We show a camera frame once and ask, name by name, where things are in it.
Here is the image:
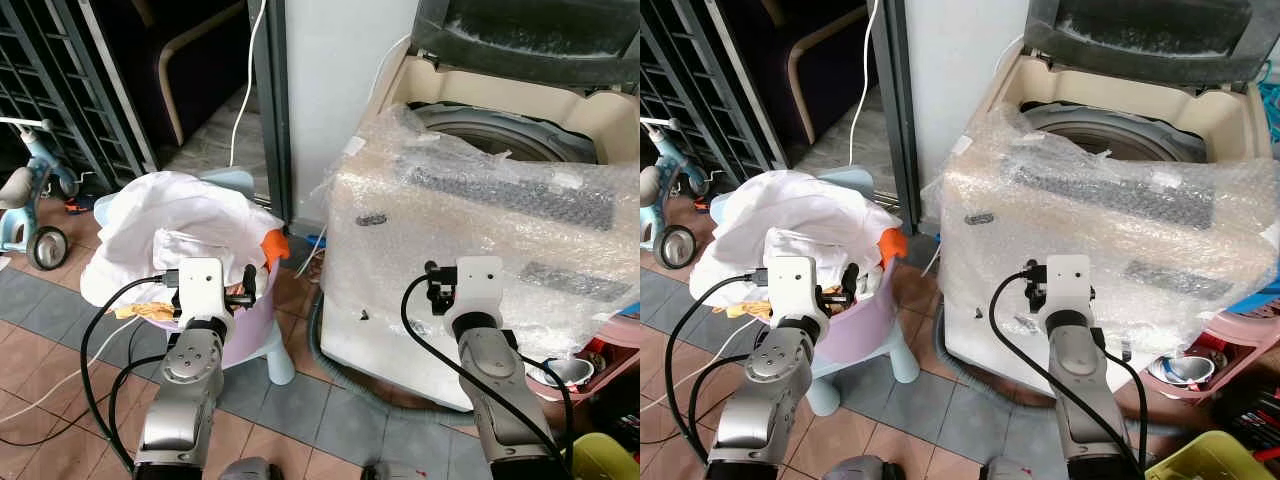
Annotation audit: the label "light blue child tricycle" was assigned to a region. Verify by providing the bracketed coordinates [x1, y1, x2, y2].
[640, 117, 701, 270]
[0, 117, 83, 272]

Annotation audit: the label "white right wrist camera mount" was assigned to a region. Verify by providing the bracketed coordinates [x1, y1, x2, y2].
[1040, 254, 1093, 317]
[454, 256, 505, 319]

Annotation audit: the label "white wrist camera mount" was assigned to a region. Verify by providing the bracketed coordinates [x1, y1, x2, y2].
[176, 258, 227, 327]
[454, 256, 505, 319]
[1040, 254, 1093, 317]
[766, 257, 823, 327]

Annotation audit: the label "white garment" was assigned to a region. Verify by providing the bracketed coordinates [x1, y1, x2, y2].
[689, 170, 897, 309]
[80, 170, 287, 309]

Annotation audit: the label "lavender laundry basket blue legs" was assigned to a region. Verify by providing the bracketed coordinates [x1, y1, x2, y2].
[690, 166, 921, 417]
[84, 166, 298, 387]

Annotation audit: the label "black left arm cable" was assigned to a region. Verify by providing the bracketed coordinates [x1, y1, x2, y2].
[662, 268, 771, 473]
[78, 268, 183, 473]

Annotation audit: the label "cream top-load washing machine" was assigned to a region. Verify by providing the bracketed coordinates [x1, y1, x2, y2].
[934, 0, 1280, 399]
[316, 0, 641, 413]

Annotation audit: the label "yellow cloth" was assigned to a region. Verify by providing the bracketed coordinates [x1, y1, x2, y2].
[722, 298, 779, 323]
[113, 298, 183, 324]

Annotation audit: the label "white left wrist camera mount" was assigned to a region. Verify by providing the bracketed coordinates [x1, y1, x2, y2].
[176, 258, 227, 327]
[766, 257, 823, 327]

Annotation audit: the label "white hanging cable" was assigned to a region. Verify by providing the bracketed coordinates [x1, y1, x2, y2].
[847, 0, 882, 167]
[229, 0, 268, 171]

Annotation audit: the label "dark door frame post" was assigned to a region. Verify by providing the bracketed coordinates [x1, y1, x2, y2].
[866, 0, 918, 237]
[246, 0, 295, 223]

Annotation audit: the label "white floor cable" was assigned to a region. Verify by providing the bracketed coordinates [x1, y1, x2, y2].
[0, 316, 126, 425]
[640, 330, 721, 413]

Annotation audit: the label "clear bubble wrap sheet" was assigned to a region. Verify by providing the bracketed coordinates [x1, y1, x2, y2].
[322, 102, 641, 346]
[938, 100, 1280, 336]

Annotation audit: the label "stainless steel bowl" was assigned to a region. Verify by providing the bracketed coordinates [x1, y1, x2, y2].
[1147, 354, 1217, 387]
[540, 356, 597, 390]

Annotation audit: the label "dark armchair wooden arm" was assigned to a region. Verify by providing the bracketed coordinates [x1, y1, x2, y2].
[100, 0, 253, 147]
[722, 0, 873, 147]

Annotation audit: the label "dark metal grille gate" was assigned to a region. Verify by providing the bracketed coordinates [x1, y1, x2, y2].
[0, 0, 159, 193]
[640, 0, 769, 193]

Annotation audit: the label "orange cloth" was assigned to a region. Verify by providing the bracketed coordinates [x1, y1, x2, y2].
[877, 227, 910, 271]
[261, 229, 292, 271]

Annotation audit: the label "grey left robot foot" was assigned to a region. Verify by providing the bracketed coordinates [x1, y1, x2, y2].
[218, 457, 285, 480]
[821, 455, 893, 480]

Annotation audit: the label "pink plastic basin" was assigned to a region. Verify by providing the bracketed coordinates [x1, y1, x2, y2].
[526, 330, 641, 403]
[1140, 308, 1280, 403]

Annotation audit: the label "dark washing machine lid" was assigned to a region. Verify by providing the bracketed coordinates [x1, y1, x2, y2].
[410, 0, 641, 93]
[1022, 0, 1280, 89]

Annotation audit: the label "yellow-green plastic bin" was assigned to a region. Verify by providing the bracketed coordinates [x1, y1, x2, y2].
[1144, 429, 1277, 480]
[568, 431, 641, 480]

